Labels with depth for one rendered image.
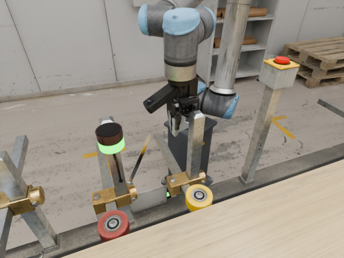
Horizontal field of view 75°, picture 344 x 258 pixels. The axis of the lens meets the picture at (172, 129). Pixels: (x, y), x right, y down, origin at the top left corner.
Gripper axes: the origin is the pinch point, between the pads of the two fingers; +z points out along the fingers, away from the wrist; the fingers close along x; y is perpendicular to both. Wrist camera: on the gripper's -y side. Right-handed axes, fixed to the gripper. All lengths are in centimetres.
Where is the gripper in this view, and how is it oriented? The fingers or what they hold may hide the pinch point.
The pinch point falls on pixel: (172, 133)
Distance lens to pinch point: 75.5
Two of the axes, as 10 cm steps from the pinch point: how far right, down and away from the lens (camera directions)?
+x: -3.5, -5.6, 7.5
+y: 9.4, -2.1, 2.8
